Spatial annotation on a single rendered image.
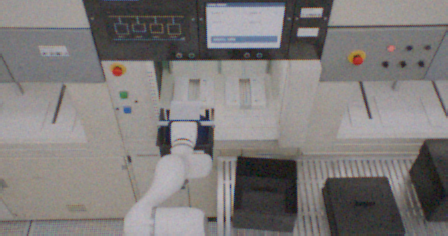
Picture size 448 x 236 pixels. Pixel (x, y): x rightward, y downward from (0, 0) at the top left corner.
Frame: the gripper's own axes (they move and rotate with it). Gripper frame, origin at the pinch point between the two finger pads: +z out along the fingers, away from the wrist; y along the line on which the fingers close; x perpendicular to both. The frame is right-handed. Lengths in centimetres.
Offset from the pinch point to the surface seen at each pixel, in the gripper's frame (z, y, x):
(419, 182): -6, 107, -42
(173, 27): 15.0, -3.1, 32.4
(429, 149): 0, 106, -23
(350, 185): -10, 74, -39
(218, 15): 15.1, 13.6, 37.9
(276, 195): -10, 41, -48
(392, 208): -21, 90, -39
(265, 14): 15, 31, 38
